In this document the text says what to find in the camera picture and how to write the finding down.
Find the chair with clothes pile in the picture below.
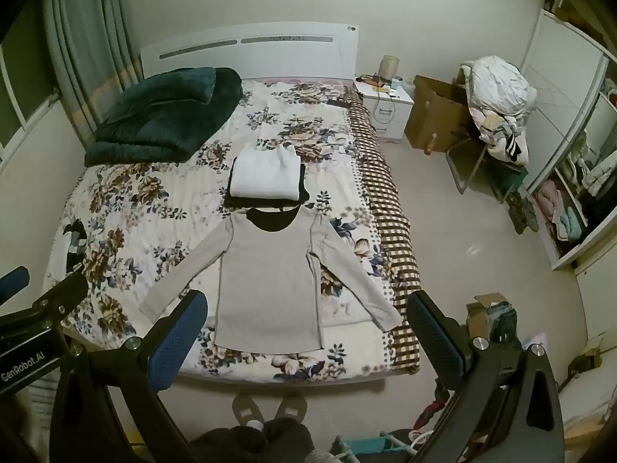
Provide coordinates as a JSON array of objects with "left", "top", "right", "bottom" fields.
[{"left": 445, "top": 56, "right": 538, "bottom": 203}]

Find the grey long sleeve shirt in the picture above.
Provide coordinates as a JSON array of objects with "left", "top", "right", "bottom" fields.
[{"left": 140, "top": 206, "right": 403, "bottom": 355}]

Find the dark green blanket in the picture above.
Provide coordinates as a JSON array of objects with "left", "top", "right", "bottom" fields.
[{"left": 85, "top": 67, "right": 243, "bottom": 167}]

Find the brown cardboard box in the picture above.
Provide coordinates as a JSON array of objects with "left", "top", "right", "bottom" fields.
[{"left": 405, "top": 75, "right": 470, "bottom": 153}]

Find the beige table lamp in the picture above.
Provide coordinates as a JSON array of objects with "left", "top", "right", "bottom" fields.
[{"left": 378, "top": 54, "right": 400, "bottom": 81}]

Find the floral bed sheet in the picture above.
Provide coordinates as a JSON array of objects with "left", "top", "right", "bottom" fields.
[{"left": 44, "top": 78, "right": 420, "bottom": 384}]

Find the white headboard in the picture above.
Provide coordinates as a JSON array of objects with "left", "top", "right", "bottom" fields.
[{"left": 140, "top": 21, "right": 360, "bottom": 81}]

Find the folded white garment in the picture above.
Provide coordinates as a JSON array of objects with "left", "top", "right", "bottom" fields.
[{"left": 229, "top": 145, "right": 301, "bottom": 201}]

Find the small open cardboard box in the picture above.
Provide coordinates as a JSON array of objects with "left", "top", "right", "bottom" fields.
[{"left": 467, "top": 293, "right": 522, "bottom": 349}]

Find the pair of slippers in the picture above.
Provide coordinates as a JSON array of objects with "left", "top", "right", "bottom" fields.
[{"left": 231, "top": 394, "right": 309, "bottom": 431}]

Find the white nightstand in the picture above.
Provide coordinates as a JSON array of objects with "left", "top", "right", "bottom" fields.
[{"left": 354, "top": 78, "right": 414, "bottom": 142}]

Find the white wardrobe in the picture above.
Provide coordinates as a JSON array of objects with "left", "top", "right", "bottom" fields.
[{"left": 521, "top": 10, "right": 616, "bottom": 270}]

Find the green curtain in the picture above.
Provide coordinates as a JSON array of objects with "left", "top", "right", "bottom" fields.
[{"left": 42, "top": 0, "right": 143, "bottom": 146}]

